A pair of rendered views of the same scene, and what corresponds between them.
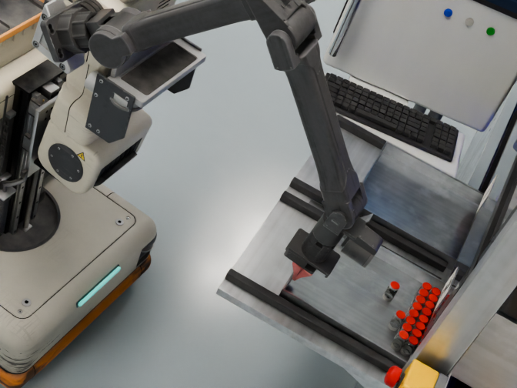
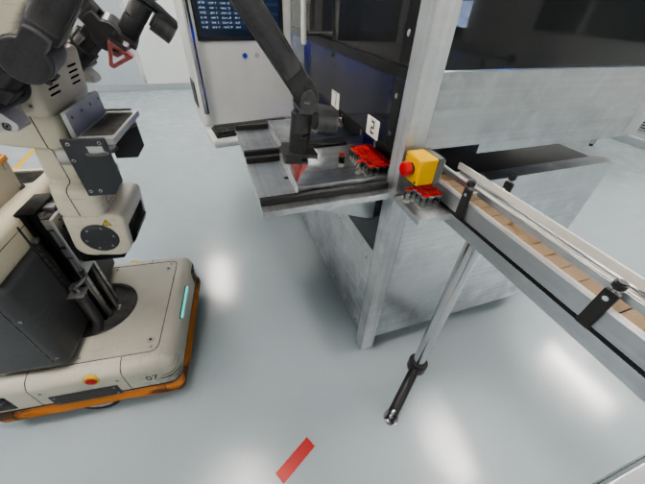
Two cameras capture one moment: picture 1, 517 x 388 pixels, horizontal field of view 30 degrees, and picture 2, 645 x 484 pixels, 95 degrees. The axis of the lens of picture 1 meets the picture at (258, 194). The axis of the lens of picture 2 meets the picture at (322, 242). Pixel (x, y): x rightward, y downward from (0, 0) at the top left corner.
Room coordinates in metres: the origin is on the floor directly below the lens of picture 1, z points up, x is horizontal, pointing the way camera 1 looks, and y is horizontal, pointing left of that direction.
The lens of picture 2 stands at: (0.61, 0.18, 1.34)
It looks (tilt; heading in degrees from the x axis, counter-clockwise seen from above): 40 degrees down; 331
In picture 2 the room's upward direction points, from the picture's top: 3 degrees clockwise
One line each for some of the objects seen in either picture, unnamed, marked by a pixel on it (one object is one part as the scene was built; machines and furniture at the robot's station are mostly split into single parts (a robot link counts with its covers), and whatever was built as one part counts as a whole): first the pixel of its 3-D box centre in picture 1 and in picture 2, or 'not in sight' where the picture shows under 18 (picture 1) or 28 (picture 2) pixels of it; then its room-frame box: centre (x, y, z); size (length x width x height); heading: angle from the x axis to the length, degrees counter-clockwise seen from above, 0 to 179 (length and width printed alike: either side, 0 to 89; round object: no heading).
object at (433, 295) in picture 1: (421, 321); (367, 161); (1.39, -0.42, 0.90); 0.18 x 0.02 x 0.05; 170
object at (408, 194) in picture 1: (429, 209); (313, 132); (1.74, -0.39, 0.90); 0.34 x 0.26 x 0.04; 81
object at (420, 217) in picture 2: not in sight; (426, 206); (1.12, -0.45, 0.87); 0.14 x 0.13 x 0.02; 81
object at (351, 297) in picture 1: (373, 296); (337, 166); (1.41, -0.31, 0.90); 0.34 x 0.26 x 0.04; 80
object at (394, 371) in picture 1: (395, 378); (407, 168); (1.15, -0.37, 0.99); 0.04 x 0.04 x 0.04; 81
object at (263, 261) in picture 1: (375, 245); (309, 156); (1.58, -0.29, 0.87); 0.70 x 0.48 x 0.02; 171
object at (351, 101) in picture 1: (388, 115); (253, 126); (2.13, -0.24, 0.82); 0.40 x 0.14 x 0.02; 89
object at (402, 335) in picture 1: (411, 316); (361, 161); (1.39, -0.40, 0.90); 0.18 x 0.02 x 0.05; 170
